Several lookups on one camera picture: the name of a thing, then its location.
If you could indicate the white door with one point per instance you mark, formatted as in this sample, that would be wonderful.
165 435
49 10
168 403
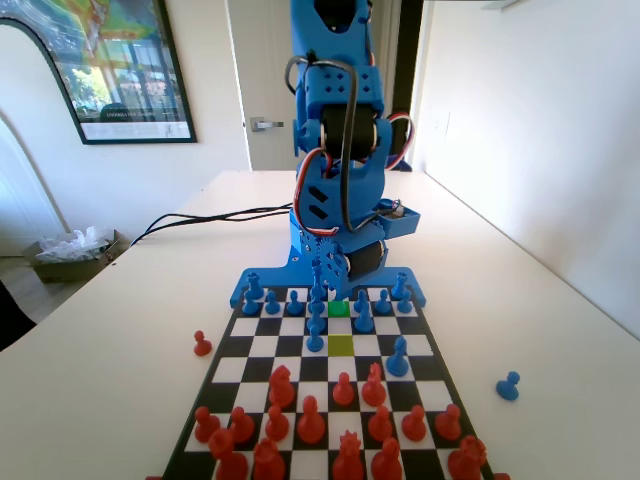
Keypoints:
265 65

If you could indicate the blue wrist camera box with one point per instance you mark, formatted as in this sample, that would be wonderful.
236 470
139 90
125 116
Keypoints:
405 225

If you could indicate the red chess queen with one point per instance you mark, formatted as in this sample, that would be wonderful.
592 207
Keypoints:
348 462

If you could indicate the blue geared gripper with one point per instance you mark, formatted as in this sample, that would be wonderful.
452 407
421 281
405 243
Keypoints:
366 261

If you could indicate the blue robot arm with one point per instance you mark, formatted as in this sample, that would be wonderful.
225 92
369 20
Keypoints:
312 87

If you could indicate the blue chess bishop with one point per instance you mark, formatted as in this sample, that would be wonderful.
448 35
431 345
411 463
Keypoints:
314 320

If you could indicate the clear plastic wrap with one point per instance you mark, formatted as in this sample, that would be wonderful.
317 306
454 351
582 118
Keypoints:
70 247

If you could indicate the red chess rook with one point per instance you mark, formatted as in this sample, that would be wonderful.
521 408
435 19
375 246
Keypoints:
225 457
467 460

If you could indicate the black and white chessboard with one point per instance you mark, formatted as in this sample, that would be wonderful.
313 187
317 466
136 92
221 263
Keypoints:
270 367

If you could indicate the small blue plastic part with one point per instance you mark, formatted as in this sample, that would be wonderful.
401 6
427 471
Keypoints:
404 167

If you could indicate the blue base mount plate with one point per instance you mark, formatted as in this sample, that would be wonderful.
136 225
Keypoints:
270 277

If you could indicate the blue pawn left on board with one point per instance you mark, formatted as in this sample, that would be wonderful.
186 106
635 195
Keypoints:
398 360

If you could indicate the blue chess pawn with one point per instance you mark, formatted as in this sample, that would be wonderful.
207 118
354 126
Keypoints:
314 342
508 389
382 303
270 304
248 305
404 303
294 304
360 299

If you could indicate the blue king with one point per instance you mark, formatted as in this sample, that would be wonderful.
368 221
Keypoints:
316 292

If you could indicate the white arched panel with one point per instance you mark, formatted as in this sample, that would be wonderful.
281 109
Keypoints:
30 90
15 190

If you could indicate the cardboard box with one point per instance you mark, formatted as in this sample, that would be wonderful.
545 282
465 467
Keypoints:
65 272

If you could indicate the blue chess rook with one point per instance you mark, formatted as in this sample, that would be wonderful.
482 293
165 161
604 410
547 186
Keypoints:
254 287
399 287

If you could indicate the framed poster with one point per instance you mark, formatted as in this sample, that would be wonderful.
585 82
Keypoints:
130 65

